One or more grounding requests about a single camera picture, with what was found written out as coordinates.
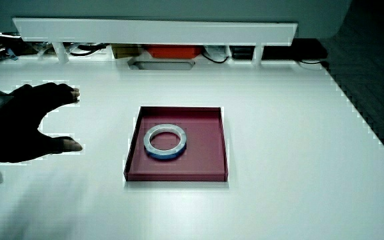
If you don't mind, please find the black cable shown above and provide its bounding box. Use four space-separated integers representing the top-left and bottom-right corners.
67 43 108 57
201 51 229 64

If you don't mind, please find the black device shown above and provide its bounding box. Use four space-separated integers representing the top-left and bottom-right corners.
229 38 329 61

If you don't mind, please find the person's left hand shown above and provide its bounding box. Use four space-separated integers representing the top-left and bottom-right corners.
0 81 83 167

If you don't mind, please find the red square tray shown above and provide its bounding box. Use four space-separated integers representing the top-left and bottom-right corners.
123 106 229 183

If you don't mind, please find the white desk shelf riser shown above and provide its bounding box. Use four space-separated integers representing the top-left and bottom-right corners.
12 17 299 64

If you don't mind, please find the brown cardboard box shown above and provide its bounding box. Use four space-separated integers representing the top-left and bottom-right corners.
111 44 143 59

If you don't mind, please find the blue tape roll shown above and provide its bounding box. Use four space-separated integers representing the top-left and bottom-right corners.
143 123 187 160

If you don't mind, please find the orange box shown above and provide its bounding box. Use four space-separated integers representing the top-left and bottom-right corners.
146 45 202 60

